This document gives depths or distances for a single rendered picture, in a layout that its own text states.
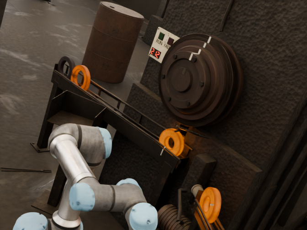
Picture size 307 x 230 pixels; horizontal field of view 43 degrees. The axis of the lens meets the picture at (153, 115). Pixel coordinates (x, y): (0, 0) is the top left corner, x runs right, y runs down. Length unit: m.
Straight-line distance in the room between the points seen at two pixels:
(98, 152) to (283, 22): 1.03
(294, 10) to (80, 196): 1.28
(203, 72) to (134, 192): 0.85
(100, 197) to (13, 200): 1.52
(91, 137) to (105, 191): 0.37
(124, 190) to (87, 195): 0.12
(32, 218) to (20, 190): 1.05
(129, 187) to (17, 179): 1.67
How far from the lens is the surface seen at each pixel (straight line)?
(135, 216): 1.06
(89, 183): 1.11
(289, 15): 1.91
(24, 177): 2.78
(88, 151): 1.44
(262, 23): 1.96
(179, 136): 2.06
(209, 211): 1.75
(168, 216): 1.95
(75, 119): 2.33
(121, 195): 1.12
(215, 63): 1.86
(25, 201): 2.58
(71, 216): 1.60
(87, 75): 2.63
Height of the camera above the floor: 1.60
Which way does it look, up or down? 21 degrees down
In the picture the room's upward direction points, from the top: 21 degrees clockwise
